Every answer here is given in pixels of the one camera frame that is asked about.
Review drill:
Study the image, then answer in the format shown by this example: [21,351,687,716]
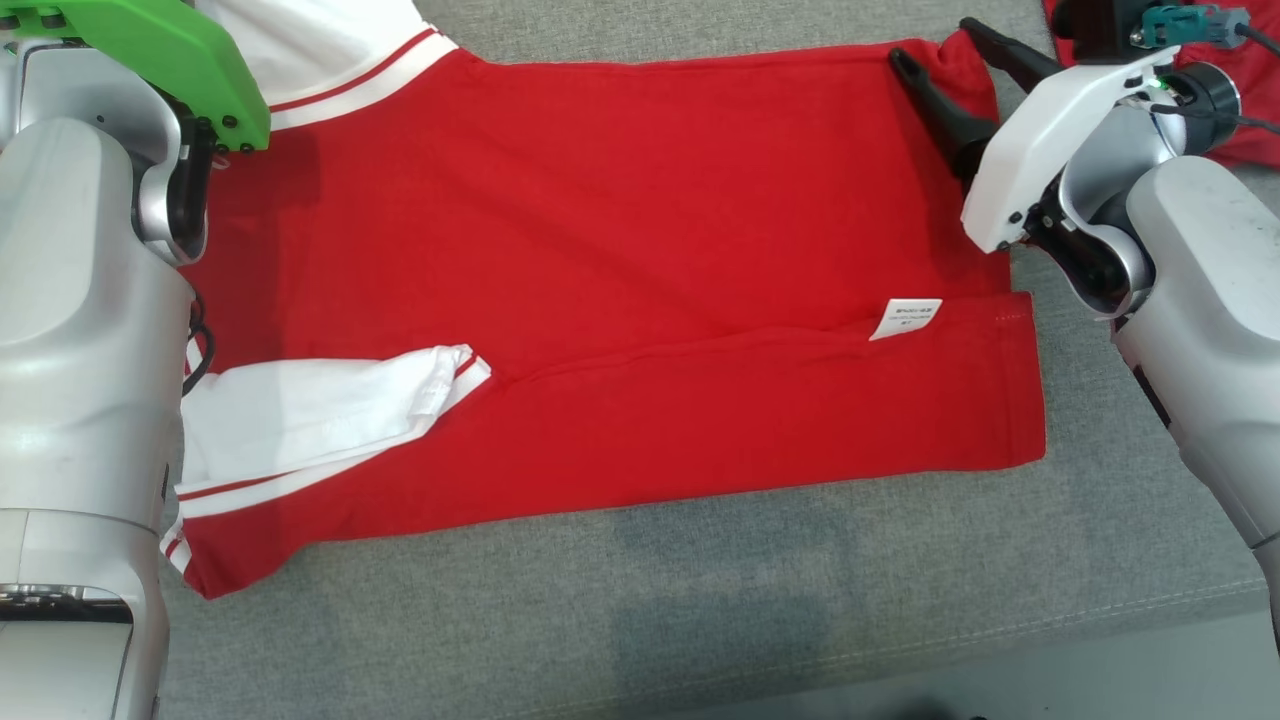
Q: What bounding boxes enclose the red Bulls jersey white sleeves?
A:
[160,0,1047,601]

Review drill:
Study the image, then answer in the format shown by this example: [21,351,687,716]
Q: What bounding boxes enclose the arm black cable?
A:
[180,290,217,396]
[1150,98,1280,133]

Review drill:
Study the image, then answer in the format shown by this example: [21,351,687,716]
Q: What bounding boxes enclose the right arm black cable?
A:
[1150,98,1280,133]

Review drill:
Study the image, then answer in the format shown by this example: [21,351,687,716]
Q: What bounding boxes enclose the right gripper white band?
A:
[888,17,1181,254]

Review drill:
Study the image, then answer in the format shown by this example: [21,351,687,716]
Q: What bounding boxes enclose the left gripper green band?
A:
[0,0,271,156]

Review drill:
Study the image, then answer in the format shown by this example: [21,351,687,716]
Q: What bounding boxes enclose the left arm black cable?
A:
[180,290,217,396]

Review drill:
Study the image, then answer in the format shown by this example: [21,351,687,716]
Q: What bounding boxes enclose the red Bulls shorts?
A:
[1040,0,1280,169]

